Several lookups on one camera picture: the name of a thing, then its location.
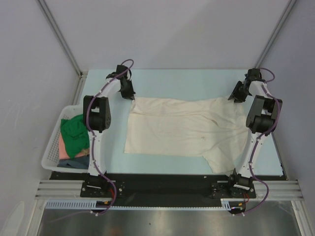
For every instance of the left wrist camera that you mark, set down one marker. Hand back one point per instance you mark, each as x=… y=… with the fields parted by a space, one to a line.
x=121 y=72

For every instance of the green t shirt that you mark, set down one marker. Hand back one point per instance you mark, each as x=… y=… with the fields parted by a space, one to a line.
x=75 y=135

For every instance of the cream t shirt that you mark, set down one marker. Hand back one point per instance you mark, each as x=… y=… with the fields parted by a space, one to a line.
x=214 y=129

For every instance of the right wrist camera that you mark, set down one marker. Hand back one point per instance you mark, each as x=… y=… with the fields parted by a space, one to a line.
x=254 y=74

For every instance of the pink t shirt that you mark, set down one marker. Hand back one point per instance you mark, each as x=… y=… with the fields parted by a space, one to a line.
x=62 y=151

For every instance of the right aluminium corner post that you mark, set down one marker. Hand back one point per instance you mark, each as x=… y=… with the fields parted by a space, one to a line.
x=276 y=32

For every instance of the white plastic laundry basket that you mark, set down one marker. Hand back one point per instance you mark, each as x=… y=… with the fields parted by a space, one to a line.
x=50 y=159

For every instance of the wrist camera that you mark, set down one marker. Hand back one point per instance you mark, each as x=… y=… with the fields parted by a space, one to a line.
x=254 y=74
x=121 y=72

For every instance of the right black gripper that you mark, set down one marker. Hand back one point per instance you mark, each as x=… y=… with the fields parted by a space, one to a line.
x=238 y=90

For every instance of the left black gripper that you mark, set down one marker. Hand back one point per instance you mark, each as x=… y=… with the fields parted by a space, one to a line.
x=130 y=95

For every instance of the aluminium frame rail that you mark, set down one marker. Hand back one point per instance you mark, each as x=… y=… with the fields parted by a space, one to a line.
x=61 y=189

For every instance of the blue t shirt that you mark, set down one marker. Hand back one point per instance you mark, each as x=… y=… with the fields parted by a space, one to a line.
x=76 y=163

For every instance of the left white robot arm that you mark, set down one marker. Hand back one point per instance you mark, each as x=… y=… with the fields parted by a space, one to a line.
x=97 y=119

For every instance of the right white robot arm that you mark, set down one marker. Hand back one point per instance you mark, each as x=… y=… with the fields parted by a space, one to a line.
x=261 y=121

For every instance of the aluminium corner post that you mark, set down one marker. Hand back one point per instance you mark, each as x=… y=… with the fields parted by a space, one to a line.
x=276 y=32
x=58 y=34

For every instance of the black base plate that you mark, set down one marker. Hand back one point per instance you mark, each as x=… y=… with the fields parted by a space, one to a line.
x=163 y=190

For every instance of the left aluminium corner post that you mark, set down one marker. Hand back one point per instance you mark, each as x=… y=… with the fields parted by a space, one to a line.
x=58 y=34

